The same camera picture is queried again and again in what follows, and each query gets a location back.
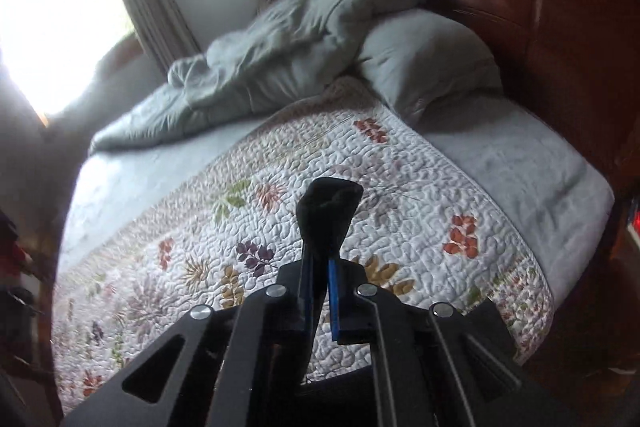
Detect black pants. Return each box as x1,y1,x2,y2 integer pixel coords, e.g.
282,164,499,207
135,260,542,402
294,178,365,338

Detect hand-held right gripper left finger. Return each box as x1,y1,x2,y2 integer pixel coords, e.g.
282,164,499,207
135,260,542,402
60,257,322,427

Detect floral quilted bedspread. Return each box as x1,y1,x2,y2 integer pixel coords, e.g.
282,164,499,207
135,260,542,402
50,77,555,415

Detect beige curtain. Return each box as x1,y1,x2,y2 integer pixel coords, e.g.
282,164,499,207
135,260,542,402
117,0,202,75

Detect bright window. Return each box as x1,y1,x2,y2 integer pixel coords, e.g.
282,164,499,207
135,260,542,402
0,0,137,118

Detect grey comforter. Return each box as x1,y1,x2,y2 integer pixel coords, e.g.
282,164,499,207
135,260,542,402
89,0,431,152

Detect red garment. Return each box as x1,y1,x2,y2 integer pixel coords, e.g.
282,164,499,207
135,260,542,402
7,241,32,279

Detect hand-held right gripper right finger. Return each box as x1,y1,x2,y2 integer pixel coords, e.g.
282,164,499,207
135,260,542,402
326,258,585,427

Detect grey bed sheet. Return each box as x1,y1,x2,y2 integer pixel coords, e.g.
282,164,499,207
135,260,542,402
59,99,616,275

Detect dark wall coat rack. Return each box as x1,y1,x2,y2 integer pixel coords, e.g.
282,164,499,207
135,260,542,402
0,207,38,358

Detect grey pillow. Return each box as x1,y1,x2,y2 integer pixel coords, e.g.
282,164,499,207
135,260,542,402
356,9,503,128

